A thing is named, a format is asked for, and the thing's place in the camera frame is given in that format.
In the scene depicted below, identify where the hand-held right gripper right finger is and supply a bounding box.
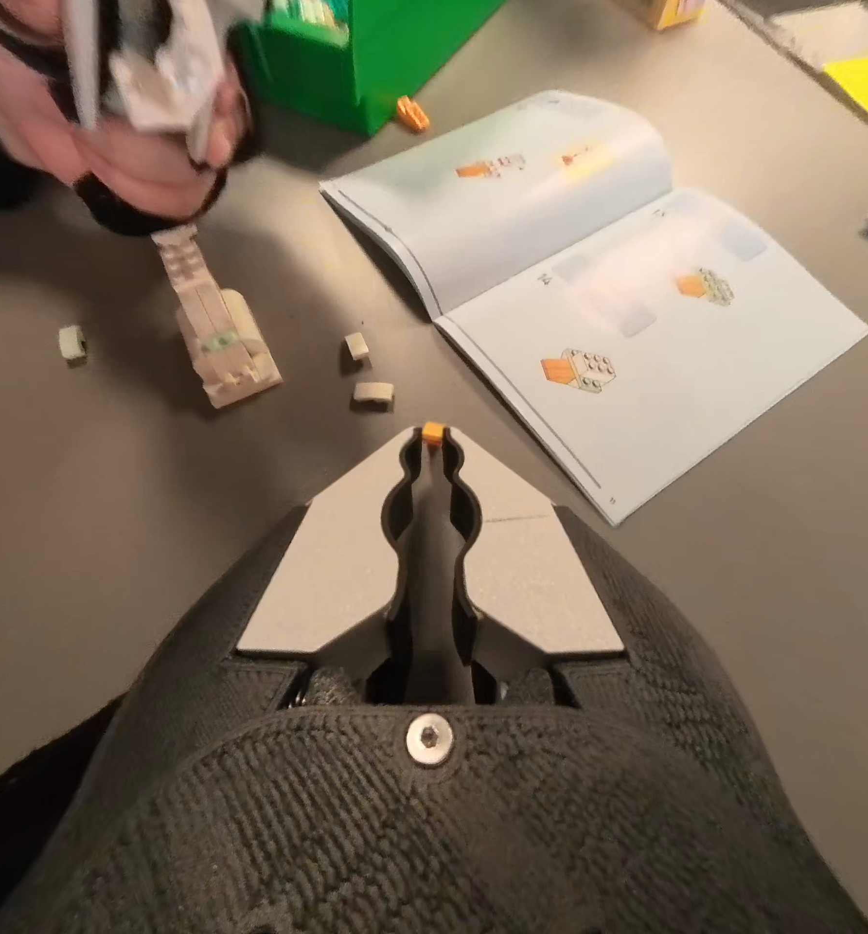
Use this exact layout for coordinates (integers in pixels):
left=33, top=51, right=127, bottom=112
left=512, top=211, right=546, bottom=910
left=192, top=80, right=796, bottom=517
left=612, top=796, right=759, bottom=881
left=444, top=427, right=626, bottom=684

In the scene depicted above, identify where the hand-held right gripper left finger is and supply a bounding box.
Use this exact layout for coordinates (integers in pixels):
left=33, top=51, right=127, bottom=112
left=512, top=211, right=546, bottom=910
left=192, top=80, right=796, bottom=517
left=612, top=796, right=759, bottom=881
left=235, top=427, right=414, bottom=684

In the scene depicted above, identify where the cream lego assembly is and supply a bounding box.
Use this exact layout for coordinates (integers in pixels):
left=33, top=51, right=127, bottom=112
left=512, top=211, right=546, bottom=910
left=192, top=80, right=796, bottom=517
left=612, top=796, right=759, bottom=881
left=151, top=225, right=283, bottom=410

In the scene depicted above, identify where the open lego instruction booklet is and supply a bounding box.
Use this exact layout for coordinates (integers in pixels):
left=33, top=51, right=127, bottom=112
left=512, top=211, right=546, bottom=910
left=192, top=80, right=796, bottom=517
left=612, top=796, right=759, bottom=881
left=319, top=89, right=868, bottom=528

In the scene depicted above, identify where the yellow lego set box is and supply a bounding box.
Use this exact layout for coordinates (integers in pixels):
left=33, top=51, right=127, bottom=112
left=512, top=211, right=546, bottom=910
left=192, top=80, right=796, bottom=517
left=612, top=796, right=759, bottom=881
left=612, top=0, right=709, bottom=32

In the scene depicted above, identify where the person's left hand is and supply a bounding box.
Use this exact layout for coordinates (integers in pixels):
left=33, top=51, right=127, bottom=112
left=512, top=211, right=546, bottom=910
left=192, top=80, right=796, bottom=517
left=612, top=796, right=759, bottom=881
left=0, top=22, right=252, bottom=227

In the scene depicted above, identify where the green divided parts bin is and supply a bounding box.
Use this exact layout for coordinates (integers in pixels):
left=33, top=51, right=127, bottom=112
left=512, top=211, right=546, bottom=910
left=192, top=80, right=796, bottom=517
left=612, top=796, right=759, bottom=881
left=233, top=0, right=509, bottom=137

